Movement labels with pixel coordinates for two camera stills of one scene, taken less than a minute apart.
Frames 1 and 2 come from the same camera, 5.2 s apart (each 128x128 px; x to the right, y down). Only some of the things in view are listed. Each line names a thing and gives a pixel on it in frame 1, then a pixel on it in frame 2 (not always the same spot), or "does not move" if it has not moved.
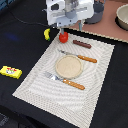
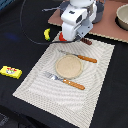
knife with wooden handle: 77,55 does not move
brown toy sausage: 83,44 → 85,40
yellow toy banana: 47,34 does not move
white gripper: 64,13 → 77,21
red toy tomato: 63,37 does not move
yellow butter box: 11,71 does not move
